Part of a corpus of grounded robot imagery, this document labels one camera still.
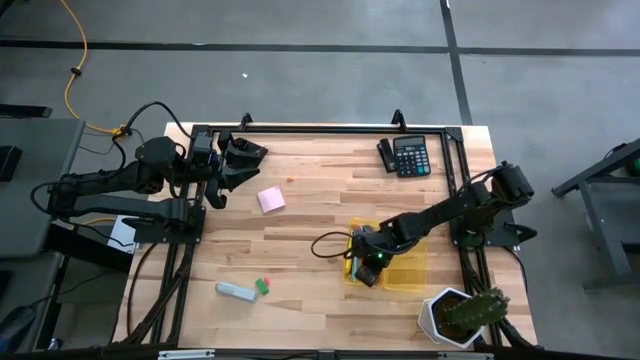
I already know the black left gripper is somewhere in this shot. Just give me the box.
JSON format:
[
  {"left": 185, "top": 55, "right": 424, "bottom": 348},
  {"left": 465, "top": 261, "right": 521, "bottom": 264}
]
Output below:
[{"left": 199, "top": 128, "right": 262, "bottom": 210}]

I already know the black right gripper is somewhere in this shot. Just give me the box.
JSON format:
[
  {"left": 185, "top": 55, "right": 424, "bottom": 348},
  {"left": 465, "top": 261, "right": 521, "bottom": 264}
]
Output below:
[{"left": 349, "top": 224, "right": 402, "bottom": 269}]

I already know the pink sticky note pad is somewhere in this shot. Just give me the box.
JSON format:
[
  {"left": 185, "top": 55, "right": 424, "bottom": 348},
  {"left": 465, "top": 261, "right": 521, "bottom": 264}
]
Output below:
[{"left": 255, "top": 184, "right": 288, "bottom": 216}]

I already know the yellow transparent pencil case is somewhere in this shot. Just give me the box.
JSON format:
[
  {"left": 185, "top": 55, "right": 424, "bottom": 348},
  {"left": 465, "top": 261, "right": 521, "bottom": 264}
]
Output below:
[{"left": 342, "top": 216, "right": 432, "bottom": 294}]

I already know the small black stapler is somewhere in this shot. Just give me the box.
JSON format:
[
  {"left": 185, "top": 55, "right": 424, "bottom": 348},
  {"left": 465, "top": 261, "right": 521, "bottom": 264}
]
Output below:
[{"left": 376, "top": 138, "right": 399, "bottom": 175}]

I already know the white hexagonal plant pot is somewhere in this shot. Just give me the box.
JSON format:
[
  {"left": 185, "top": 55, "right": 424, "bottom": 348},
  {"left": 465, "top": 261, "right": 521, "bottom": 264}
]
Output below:
[{"left": 417, "top": 285, "right": 489, "bottom": 351}]

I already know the black calculator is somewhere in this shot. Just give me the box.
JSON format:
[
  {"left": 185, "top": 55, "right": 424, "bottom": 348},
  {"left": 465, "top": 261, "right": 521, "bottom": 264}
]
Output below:
[{"left": 392, "top": 134, "right": 433, "bottom": 179}]

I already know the grey white eraser block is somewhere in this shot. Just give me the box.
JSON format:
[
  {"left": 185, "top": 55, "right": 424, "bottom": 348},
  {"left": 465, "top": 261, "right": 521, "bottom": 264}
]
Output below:
[{"left": 214, "top": 280, "right": 259, "bottom": 305}]

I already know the white paper sheet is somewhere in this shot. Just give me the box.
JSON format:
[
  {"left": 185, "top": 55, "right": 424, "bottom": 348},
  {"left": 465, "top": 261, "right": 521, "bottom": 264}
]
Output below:
[{"left": 106, "top": 215, "right": 139, "bottom": 254}]

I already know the green cactus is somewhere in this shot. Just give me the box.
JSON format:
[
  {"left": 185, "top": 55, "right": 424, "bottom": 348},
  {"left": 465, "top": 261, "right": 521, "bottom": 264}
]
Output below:
[{"left": 441, "top": 286, "right": 512, "bottom": 334}]

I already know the silver aluminium bar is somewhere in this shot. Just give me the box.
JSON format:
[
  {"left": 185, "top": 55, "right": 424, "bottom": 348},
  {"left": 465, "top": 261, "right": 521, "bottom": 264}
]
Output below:
[
  {"left": 437, "top": 351, "right": 495, "bottom": 360},
  {"left": 157, "top": 349, "right": 216, "bottom": 360}
]

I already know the grey desk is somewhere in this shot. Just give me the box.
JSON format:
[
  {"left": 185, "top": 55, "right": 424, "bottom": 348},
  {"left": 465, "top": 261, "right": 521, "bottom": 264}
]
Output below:
[{"left": 0, "top": 117, "right": 87, "bottom": 257}]

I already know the grey metal stand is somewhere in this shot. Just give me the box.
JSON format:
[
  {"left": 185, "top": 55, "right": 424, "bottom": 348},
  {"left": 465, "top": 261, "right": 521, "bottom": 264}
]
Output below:
[{"left": 551, "top": 137, "right": 640, "bottom": 292}]

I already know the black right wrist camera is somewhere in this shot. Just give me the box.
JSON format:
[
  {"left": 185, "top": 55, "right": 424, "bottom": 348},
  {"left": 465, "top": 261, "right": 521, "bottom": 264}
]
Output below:
[{"left": 355, "top": 263, "right": 386, "bottom": 290}]

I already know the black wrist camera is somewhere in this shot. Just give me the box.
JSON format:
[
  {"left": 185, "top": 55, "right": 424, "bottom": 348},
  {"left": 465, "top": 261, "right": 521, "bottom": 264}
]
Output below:
[
  {"left": 190, "top": 130, "right": 214, "bottom": 167},
  {"left": 355, "top": 263, "right": 386, "bottom": 290}
]

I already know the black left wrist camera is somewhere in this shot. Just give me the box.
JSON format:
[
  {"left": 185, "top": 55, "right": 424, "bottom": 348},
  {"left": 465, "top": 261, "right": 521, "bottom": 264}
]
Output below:
[{"left": 190, "top": 130, "right": 214, "bottom": 167}]

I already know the black right camera cable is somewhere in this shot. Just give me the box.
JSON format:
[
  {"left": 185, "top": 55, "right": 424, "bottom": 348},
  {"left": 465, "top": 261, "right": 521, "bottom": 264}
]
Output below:
[{"left": 310, "top": 230, "right": 362, "bottom": 261}]

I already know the black aluminium table frame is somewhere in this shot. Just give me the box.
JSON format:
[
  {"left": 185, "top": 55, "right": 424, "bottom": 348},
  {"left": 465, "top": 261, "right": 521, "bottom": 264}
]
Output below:
[{"left": 112, "top": 109, "right": 539, "bottom": 360}]

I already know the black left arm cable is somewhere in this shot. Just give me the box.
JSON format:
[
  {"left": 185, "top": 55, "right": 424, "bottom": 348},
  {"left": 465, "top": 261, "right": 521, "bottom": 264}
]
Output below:
[{"left": 112, "top": 100, "right": 194, "bottom": 162}]

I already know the yellow cable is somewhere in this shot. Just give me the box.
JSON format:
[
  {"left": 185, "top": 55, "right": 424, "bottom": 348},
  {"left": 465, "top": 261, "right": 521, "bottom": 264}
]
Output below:
[{"left": 58, "top": 0, "right": 127, "bottom": 140}]

